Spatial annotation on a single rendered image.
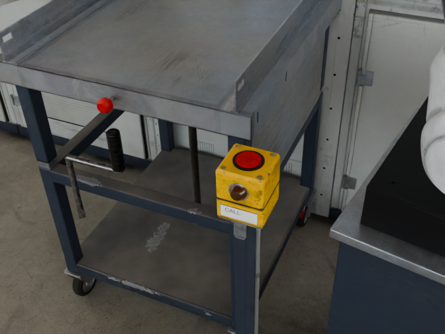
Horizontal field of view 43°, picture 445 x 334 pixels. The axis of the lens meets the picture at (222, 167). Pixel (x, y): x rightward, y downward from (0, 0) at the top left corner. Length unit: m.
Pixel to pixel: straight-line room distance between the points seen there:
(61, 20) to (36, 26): 0.09
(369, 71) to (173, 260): 0.80
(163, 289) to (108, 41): 0.70
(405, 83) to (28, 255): 1.35
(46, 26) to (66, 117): 0.98
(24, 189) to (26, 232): 0.25
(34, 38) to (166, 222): 0.73
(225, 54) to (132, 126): 0.98
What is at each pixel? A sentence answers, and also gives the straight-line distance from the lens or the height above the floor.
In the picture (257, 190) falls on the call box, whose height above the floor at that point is 0.88.
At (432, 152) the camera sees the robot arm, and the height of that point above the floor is 1.00.
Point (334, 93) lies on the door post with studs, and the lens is 1.81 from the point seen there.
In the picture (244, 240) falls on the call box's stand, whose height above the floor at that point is 0.74.
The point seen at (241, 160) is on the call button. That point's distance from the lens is 0.87.
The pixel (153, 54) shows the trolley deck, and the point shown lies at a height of 0.85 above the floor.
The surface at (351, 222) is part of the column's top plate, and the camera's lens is 1.01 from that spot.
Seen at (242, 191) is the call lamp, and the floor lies 0.88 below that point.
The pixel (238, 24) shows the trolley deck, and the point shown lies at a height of 0.85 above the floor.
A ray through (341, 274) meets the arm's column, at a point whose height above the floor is 0.64.
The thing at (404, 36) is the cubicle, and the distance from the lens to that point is 1.66.
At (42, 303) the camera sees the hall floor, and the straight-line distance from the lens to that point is 1.93.
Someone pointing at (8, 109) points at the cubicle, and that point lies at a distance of 2.65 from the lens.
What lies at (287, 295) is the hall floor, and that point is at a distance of 1.86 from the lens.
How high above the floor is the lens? 1.44
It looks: 39 degrees down
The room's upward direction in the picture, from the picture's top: 2 degrees counter-clockwise
